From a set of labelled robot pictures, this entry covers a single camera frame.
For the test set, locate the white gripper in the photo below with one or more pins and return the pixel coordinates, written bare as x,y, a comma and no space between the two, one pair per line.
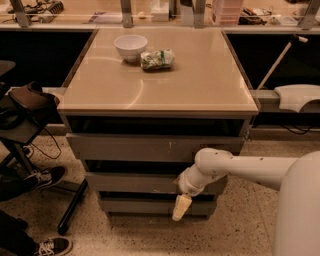
184,184

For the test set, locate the grey drawer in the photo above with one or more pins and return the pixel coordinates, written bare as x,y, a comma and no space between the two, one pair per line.
156,207
132,182
147,148

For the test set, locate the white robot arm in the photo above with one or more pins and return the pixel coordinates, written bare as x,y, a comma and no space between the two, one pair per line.
297,229

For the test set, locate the grey bottom drawer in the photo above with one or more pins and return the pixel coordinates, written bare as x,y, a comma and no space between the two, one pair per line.
156,207

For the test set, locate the grey drawer cabinet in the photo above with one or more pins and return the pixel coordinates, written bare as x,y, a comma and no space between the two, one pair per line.
202,94

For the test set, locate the grey top drawer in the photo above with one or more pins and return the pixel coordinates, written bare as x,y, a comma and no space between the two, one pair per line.
147,148

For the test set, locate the black sneaker lower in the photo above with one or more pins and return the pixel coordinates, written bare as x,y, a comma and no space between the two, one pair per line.
53,247

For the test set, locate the black sneaker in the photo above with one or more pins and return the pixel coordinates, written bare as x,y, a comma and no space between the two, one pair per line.
53,247
45,178

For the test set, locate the black sneaker upper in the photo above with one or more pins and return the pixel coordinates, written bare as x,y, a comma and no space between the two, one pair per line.
45,178

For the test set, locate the green white snack bag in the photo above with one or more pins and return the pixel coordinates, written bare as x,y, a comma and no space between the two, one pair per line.
160,59

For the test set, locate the white ceramic bowl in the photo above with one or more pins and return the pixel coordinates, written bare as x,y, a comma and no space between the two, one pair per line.
130,47

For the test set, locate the black side stand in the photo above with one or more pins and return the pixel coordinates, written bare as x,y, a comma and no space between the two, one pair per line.
20,134

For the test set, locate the black VR headset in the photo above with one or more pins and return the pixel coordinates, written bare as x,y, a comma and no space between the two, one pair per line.
35,104

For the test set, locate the white pole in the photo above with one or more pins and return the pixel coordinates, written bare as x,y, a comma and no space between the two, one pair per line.
294,38

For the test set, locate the black headphones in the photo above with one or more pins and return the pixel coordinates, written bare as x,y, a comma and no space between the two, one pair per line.
10,118

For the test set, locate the pink storage box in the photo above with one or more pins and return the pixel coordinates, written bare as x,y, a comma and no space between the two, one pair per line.
226,12

